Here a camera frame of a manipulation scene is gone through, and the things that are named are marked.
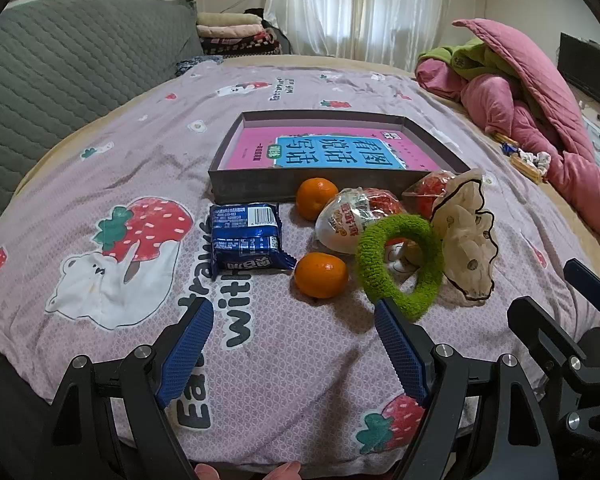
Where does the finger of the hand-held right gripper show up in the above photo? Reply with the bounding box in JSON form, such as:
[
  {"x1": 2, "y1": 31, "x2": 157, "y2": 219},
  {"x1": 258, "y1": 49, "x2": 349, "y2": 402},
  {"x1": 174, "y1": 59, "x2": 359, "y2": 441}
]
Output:
[
  {"x1": 564, "y1": 258, "x2": 600, "y2": 328},
  {"x1": 507, "y1": 297, "x2": 589, "y2": 386}
]

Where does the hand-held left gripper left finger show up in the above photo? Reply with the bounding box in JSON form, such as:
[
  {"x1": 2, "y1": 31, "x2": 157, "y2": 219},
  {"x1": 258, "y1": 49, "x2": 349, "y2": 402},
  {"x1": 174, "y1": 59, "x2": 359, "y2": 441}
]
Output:
[{"x1": 32, "y1": 297, "x2": 216, "y2": 480}]

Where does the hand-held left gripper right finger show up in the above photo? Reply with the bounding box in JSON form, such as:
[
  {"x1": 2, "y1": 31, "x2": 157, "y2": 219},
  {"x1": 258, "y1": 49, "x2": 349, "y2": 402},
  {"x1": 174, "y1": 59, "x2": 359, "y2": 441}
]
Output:
[{"x1": 372, "y1": 296, "x2": 556, "y2": 480}]

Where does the green fluffy scrunchie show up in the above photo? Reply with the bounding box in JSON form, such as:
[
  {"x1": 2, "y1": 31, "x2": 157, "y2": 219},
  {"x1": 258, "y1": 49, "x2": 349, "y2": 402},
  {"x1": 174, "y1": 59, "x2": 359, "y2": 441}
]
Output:
[{"x1": 356, "y1": 214, "x2": 446, "y2": 322}]

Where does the orange tangerine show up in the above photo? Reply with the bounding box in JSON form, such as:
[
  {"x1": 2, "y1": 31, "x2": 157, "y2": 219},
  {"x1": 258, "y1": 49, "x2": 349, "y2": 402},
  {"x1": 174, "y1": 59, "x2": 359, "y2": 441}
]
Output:
[
  {"x1": 294, "y1": 252, "x2": 350, "y2": 300},
  {"x1": 295, "y1": 177, "x2": 340, "y2": 222}
]

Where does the beige sheer scrunchie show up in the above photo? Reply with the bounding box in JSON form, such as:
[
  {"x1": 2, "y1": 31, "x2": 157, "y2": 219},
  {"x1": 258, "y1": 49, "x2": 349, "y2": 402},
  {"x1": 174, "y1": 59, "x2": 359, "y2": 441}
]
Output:
[{"x1": 430, "y1": 169, "x2": 496, "y2": 306}]

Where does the blue snack packet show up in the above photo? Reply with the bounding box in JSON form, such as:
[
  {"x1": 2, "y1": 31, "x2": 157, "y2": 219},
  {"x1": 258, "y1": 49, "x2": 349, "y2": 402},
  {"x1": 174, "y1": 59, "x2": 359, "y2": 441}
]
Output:
[{"x1": 209, "y1": 202, "x2": 297, "y2": 281}]

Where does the white toy egg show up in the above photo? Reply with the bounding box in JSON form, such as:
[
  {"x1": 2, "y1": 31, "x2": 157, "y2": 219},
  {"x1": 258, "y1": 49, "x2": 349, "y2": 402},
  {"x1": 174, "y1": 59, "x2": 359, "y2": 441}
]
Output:
[{"x1": 314, "y1": 186, "x2": 406, "y2": 256}]

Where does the red toy egg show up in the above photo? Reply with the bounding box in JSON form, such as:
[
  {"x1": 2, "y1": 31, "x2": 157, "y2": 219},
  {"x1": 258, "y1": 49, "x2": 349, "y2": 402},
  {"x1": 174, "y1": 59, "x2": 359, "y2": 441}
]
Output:
[{"x1": 401, "y1": 170, "x2": 456, "y2": 217}]

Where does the grey cardboard box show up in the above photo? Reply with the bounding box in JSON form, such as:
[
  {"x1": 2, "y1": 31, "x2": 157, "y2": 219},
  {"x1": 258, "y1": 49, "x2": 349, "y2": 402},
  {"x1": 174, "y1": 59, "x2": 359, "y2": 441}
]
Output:
[{"x1": 207, "y1": 110, "x2": 472, "y2": 207}]

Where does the person's left hand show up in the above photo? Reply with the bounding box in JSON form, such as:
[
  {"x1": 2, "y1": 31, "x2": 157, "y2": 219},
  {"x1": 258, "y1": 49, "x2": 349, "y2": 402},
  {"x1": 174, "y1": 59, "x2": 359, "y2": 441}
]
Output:
[{"x1": 194, "y1": 461, "x2": 302, "y2": 480}]

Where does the yellow snack packet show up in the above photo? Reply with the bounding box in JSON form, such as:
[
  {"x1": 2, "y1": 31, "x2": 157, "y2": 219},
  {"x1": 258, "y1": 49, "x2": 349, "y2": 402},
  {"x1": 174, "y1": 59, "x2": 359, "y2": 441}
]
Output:
[{"x1": 495, "y1": 132, "x2": 546, "y2": 183}]

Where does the white patterned scrunchie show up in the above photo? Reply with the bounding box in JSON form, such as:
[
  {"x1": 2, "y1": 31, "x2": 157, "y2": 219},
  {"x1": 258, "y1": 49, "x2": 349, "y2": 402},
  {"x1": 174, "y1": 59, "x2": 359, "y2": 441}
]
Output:
[{"x1": 522, "y1": 151, "x2": 552, "y2": 171}]

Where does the purple strawberry printed blanket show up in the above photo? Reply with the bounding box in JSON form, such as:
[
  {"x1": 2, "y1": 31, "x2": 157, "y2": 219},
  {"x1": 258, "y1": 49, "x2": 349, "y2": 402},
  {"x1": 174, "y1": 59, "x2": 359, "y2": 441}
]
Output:
[{"x1": 0, "y1": 62, "x2": 600, "y2": 476}]

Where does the pink quilt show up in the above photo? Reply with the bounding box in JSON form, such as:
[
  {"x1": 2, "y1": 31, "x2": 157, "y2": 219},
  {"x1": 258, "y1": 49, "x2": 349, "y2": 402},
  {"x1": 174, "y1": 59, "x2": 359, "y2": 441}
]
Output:
[{"x1": 415, "y1": 17, "x2": 600, "y2": 253}]

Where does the pink and blue book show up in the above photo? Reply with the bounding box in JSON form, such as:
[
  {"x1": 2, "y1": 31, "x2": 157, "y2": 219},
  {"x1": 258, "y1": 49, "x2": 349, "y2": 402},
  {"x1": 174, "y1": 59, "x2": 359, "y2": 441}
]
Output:
[{"x1": 220, "y1": 127, "x2": 453, "y2": 173}]

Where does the black television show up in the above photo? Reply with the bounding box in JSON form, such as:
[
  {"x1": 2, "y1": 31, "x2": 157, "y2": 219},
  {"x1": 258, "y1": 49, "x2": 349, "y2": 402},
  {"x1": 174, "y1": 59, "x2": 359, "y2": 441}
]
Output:
[{"x1": 557, "y1": 32, "x2": 600, "y2": 111}]

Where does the green cloth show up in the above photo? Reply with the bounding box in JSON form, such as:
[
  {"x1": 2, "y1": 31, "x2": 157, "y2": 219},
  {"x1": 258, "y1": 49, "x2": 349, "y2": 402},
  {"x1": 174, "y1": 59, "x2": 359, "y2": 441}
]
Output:
[{"x1": 425, "y1": 37, "x2": 521, "y2": 96}]

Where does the blue patterned cloth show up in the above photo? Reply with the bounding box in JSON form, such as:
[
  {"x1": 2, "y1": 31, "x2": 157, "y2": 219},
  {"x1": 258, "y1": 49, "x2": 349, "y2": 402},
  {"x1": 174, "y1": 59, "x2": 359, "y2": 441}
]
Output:
[{"x1": 175, "y1": 55, "x2": 226, "y2": 76}]

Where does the grey quilted headboard cover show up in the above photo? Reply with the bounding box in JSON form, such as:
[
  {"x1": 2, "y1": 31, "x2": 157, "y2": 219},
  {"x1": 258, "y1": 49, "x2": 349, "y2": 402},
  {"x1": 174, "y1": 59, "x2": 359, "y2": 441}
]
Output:
[{"x1": 0, "y1": 0, "x2": 206, "y2": 251}]

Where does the dark patterned folded blanket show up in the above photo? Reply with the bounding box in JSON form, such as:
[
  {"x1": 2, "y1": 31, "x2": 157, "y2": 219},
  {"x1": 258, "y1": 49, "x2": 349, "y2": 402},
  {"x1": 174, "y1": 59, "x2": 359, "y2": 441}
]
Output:
[{"x1": 200, "y1": 32, "x2": 283, "y2": 58}]

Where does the pink folded blanket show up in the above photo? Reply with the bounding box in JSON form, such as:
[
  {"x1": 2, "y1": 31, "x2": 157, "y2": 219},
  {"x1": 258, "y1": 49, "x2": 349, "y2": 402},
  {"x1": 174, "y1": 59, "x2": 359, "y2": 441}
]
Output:
[{"x1": 196, "y1": 24, "x2": 263, "y2": 40}]

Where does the beige folded blanket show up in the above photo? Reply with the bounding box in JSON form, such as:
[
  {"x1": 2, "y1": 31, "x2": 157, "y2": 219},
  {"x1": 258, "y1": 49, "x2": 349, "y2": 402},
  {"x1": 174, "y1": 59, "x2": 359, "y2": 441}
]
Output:
[{"x1": 196, "y1": 12, "x2": 263, "y2": 28}]

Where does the white sheer curtain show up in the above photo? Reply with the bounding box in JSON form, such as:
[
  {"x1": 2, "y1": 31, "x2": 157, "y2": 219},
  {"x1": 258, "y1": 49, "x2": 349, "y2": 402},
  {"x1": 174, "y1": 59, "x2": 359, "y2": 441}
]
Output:
[{"x1": 264, "y1": 0, "x2": 456, "y2": 73}]

